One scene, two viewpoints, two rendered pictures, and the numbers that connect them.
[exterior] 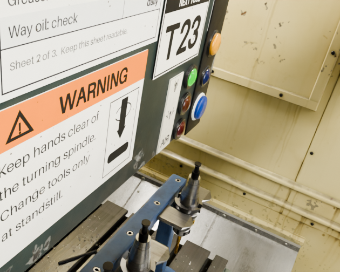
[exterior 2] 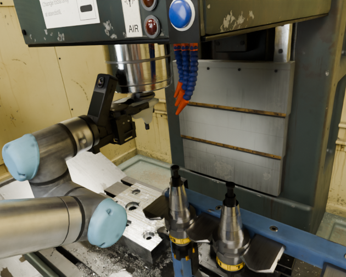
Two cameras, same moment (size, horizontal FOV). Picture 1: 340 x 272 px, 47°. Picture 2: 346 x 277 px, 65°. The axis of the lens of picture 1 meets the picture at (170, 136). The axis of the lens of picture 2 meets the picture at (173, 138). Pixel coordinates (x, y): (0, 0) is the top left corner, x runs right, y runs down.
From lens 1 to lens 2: 0.67 m
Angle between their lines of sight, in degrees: 94
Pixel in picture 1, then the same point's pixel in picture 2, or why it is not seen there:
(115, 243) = (254, 217)
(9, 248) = (48, 22)
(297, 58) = not seen: outside the picture
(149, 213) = (318, 246)
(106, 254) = not seen: hidden behind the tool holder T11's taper
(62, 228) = (67, 34)
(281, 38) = not seen: outside the picture
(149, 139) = (113, 16)
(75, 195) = (67, 18)
